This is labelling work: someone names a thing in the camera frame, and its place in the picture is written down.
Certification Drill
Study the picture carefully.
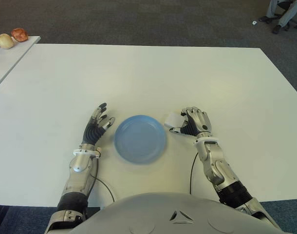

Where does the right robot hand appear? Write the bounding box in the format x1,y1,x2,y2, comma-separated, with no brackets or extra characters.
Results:
169,106,212,137

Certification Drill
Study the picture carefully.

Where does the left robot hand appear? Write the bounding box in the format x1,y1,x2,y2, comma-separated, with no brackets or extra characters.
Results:
81,102,116,147

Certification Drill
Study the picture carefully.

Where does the white charger block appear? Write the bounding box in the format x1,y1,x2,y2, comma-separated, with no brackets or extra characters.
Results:
164,111,185,129

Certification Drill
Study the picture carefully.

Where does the blue plate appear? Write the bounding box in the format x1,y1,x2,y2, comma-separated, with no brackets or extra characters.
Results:
113,115,167,164

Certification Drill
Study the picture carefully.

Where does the grey robot torso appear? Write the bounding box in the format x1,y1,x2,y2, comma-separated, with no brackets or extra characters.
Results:
70,192,285,234

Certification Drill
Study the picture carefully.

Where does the white side table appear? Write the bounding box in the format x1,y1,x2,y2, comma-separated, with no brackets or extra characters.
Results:
0,36,41,93

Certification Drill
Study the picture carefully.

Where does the red-brown bread roll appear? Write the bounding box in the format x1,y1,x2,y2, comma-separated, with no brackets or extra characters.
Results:
11,28,29,42

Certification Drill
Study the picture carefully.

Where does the beige bread roll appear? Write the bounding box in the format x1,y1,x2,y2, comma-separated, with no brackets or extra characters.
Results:
0,34,15,49

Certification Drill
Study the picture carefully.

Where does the seated person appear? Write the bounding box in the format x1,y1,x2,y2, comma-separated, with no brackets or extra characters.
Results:
259,0,297,34

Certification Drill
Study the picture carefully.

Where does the black office chair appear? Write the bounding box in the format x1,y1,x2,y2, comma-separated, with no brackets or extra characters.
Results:
272,0,297,30

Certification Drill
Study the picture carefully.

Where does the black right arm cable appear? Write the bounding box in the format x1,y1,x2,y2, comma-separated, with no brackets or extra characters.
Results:
189,152,198,195

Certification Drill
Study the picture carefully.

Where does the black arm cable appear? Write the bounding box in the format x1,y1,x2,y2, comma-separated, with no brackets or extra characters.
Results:
90,158,116,203
189,152,198,195

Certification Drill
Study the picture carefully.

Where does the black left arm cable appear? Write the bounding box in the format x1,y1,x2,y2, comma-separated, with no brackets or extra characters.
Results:
90,158,116,203

